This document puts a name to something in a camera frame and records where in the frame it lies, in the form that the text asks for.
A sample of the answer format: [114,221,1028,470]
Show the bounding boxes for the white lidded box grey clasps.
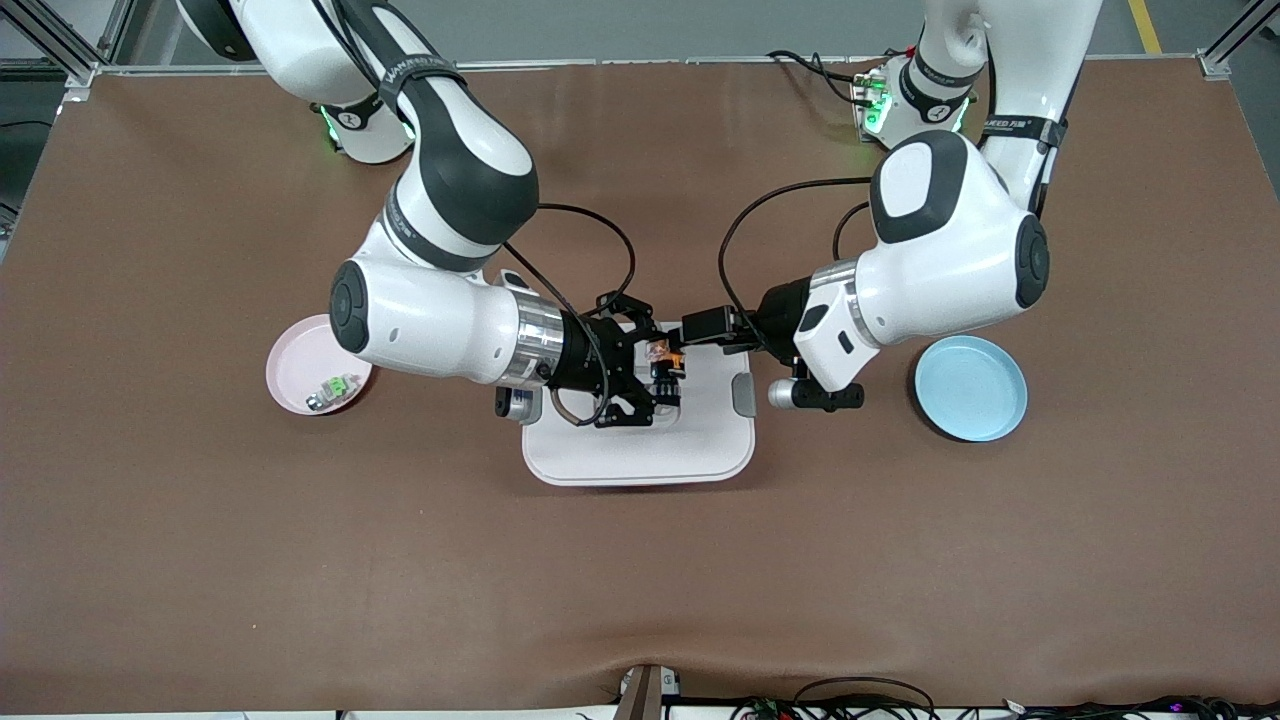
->
[519,321,758,488]

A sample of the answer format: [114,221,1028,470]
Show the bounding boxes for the orange and black switch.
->
[645,338,689,403]

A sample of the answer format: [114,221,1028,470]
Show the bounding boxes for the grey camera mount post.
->
[612,662,683,720]

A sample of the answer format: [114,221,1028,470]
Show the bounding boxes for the pink round plate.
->
[265,315,375,417]

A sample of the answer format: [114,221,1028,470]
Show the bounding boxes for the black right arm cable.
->
[500,203,638,426]

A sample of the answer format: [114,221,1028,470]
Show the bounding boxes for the black left arm base cable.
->
[768,48,881,106]

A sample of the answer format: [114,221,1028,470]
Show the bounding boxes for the aluminium frame profile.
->
[0,0,136,101]
[1200,20,1256,81]

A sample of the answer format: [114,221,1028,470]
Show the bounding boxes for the brown table mat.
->
[0,58,1280,713]

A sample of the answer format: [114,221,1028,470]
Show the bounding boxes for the black cable bundle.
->
[730,677,1280,720]

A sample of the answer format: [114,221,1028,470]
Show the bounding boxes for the green and white switch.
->
[305,373,361,411]

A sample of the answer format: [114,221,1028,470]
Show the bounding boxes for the light blue round plate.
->
[914,335,1029,443]

